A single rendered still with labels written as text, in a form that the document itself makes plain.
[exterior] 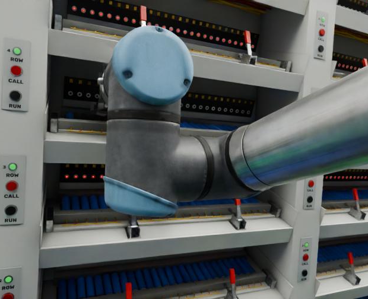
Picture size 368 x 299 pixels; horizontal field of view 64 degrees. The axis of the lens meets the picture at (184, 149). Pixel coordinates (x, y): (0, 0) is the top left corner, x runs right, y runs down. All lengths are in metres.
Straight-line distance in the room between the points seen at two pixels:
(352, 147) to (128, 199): 0.23
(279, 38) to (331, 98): 0.67
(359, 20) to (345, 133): 0.78
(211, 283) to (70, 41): 0.66
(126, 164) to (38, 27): 0.36
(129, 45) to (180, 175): 0.15
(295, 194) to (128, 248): 0.45
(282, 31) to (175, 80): 0.65
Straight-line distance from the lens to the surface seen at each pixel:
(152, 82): 0.32
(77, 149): 0.60
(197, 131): 0.71
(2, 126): 0.60
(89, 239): 0.65
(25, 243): 0.63
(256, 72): 0.76
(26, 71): 0.60
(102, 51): 0.62
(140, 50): 0.33
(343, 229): 1.01
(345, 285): 1.10
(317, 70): 0.88
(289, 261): 0.89
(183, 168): 0.35
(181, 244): 0.69
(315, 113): 0.30
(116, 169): 0.34
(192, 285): 0.83
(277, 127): 0.33
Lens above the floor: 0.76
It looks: 2 degrees down
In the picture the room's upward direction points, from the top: 3 degrees clockwise
